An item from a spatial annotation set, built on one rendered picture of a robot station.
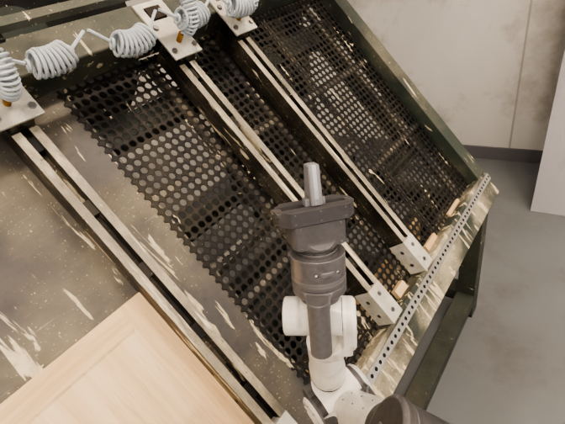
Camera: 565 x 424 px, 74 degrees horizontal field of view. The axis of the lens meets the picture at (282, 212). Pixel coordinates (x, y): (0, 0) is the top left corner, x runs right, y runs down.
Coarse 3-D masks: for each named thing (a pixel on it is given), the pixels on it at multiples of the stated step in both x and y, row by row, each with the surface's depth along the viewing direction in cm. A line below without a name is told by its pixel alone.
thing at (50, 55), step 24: (72, 0) 78; (96, 0) 81; (120, 0) 85; (240, 0) 110; (0, 24) 69; (24, 24) 73; (144, 24) 90; (192, 24) 100; (48, 48) 77; (72, 48) 81; (120, 48) 87; (144, 48) 95; (48, 72) 77
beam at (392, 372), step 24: (456, 216) 151; (480, 216) 159; (456, 240) 145; (456, 264) 140; (408, 288) 128; (432, 288) 130; (432, 312) 126; (384, 336) 113; (408, 336) 117; (360, 360) 110; (408, 360) 114; (384, 384) 107
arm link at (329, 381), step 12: (312, 360) 69; (312, 372) 72; (324, 372) 69; (336, 372) 70; (348, 372) 77; (312, 384) 76; (324, 384) 72; (336, 384) 72; (348, 384) 75; (360, 384) 75; (312, 396) 75; (324, 396) 74; (336, 396) 74; (324, 408) 73
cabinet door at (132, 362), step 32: (128, 320) 84; (160, 320) 87; (64, 352) 77; (96, 352) 79; (128, 352) 82; (160, 352) 85; (192, 352) 88; (32, 384) 72; (64, 384) 75; (96, 384) 78; (128, 384) 80; (160, 384) 83; (192, 384) 86; (0, 416) 69; (32, 416) 71; (64, 416) 73; (96, 416) 76; (128, 416) 78; (160, 416) 81; (192, 416) 84; (224, 416) 87
